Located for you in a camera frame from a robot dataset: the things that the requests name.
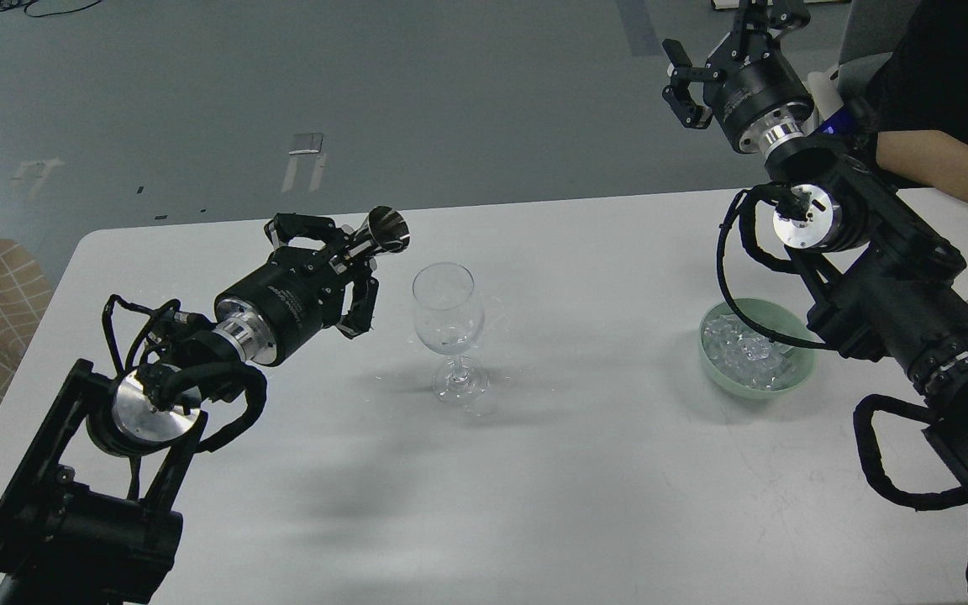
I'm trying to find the black floor cables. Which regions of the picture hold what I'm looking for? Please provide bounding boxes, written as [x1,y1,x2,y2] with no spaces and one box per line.
[0,0,103,34]

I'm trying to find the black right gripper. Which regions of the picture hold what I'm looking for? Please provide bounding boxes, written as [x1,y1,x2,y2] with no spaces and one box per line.
[662,1,814,154]

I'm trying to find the clear ice cubes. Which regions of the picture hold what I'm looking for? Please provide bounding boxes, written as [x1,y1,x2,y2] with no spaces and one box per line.
[702,314,798,392]

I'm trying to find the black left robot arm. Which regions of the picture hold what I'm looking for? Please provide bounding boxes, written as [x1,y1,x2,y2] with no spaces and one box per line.
[0,207,410,604]

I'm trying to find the person in black shirt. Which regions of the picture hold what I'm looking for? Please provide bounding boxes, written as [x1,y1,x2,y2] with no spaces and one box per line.
[865,1,968,203]

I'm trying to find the clear wine glass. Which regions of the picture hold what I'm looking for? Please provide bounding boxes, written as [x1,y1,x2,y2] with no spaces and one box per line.
[412,263,489,409]

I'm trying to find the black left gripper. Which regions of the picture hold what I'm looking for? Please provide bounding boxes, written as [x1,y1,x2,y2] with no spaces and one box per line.
[214,213,379,366]

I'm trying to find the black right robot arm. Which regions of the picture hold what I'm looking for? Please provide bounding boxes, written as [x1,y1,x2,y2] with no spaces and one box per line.
[661,1,968,566]

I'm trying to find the grey office chair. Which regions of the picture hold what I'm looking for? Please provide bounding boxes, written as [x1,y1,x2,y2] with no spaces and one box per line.
[804,1,919,125]

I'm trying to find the steel double jigger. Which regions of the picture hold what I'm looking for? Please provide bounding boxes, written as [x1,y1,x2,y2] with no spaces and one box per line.
[342,206,411,264]

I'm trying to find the green bowl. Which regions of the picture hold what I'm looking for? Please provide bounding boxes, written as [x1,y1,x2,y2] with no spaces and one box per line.
[697,302,817,401]

